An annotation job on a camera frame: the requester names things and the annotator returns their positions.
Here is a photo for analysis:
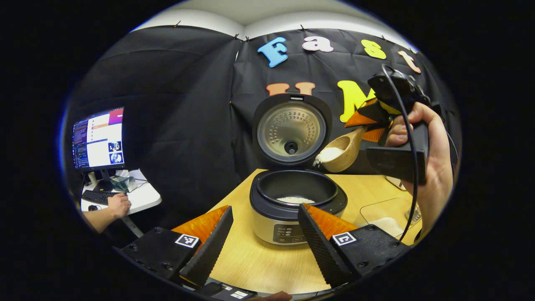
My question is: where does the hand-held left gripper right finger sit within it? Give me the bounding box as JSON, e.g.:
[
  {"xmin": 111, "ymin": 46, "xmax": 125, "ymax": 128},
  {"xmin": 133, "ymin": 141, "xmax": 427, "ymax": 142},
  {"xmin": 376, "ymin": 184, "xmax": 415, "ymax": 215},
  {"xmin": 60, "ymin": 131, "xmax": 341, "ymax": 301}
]
[{"xmin": 297, "ymin": 203, "xmax": 411, "ymax": 289}]

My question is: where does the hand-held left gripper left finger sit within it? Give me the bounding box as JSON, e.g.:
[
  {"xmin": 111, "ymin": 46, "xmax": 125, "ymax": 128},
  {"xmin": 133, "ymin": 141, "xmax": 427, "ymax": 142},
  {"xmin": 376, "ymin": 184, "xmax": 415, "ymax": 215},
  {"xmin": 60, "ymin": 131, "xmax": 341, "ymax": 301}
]
[{"xmin": 114, "ymin": 205, "xmax": 234, "ymax": 289}]

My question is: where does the wooden spoon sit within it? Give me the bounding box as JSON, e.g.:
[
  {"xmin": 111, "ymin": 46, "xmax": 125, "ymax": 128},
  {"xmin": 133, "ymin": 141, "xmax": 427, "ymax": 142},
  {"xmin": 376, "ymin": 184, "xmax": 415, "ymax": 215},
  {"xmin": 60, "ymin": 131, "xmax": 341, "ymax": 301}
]
[{"xmin": 313, "ymin": 127, "xmax": 368, "ymax": 173}]

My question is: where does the white rice spoonful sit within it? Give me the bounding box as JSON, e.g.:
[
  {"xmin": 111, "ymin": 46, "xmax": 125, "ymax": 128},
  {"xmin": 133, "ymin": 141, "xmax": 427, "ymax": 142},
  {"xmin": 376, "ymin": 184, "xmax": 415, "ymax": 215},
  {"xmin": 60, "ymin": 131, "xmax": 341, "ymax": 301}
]
[{"xmin": 313, "ymin": 147, "xmax": 345, "ymax": 166}]

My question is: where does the black silver rice cooker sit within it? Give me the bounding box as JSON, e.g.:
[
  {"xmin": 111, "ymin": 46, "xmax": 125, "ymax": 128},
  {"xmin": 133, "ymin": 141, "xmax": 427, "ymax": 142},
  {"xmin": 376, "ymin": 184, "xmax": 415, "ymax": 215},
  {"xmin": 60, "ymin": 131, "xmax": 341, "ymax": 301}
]
[{"xmin": 250, "ymin": 93, "xmax": 348, "ymax": 246}]

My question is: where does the clear plastic container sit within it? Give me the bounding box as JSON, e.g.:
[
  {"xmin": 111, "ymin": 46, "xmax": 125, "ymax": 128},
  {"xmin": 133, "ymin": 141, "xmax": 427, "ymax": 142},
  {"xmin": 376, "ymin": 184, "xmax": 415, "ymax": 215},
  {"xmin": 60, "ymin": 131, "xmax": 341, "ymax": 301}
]
[{"xmin": 359, "ymin": 197, "xmax": 423, "ymax": 239}]

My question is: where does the white side table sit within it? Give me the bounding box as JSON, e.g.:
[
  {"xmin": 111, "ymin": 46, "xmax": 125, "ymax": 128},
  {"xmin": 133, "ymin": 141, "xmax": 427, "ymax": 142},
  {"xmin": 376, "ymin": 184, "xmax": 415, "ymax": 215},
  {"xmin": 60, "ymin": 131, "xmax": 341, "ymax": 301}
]
[{"xmin": 81, "ymin": 168, "xmax": 162, "ymax": 215}]

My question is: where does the small teal box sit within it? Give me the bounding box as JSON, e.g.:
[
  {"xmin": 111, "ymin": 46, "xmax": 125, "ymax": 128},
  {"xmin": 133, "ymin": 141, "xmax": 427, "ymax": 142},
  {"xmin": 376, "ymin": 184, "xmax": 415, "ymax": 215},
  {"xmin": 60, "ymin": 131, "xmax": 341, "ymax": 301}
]
[{"xmin": 110, "ymin": 176, "xmax": 138, "ymax": 193}]

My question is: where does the black keyboard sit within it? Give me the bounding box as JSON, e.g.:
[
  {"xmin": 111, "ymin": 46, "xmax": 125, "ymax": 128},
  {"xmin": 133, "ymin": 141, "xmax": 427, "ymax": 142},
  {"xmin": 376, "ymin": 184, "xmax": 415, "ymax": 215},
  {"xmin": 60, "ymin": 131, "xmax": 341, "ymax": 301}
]
[{"xmin": 82, "ymin": 189, "xmax": 126, "ymax": 205}]

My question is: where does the black backdrop cloth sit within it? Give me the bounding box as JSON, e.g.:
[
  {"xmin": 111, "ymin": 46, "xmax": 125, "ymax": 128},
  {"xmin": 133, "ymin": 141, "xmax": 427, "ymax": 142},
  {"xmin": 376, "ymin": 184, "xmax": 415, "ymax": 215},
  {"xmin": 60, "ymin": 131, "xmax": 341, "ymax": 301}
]
[{"xmin": 63, "ymin": 26, "xmax": 460, "ymax": 230}]

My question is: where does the computer monitor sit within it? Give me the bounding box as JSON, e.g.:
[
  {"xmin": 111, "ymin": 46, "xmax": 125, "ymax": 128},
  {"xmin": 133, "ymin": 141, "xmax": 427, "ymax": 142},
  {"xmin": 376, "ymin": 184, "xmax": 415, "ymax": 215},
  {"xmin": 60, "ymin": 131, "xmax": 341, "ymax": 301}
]
[{"xmin": 72, "ymin": 107, "xmax": 126, "ymax": 171}]

